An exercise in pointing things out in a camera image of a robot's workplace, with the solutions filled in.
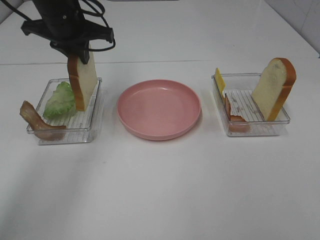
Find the clear right plastic tray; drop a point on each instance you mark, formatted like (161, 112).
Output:
(239, 87)

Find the clear plastic tray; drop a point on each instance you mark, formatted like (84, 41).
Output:
(239, 87)
(81, 127)

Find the green lettuce leaf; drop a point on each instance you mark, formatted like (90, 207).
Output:
(62, 102)

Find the bread slice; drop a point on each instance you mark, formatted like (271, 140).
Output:
(83, 80)
(274, 87)

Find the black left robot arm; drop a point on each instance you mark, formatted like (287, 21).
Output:
(53, 7)

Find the yellow cheese slice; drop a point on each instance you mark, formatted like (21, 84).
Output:
(220, 82)

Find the clear left plastic tray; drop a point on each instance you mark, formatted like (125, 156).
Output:
(81, 127)

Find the pink round plate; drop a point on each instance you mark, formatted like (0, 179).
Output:
(158, 109)

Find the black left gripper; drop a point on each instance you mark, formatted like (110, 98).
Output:
(72, 30)

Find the bacon strip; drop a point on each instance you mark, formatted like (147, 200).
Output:
(237, 123)
(37, 122)

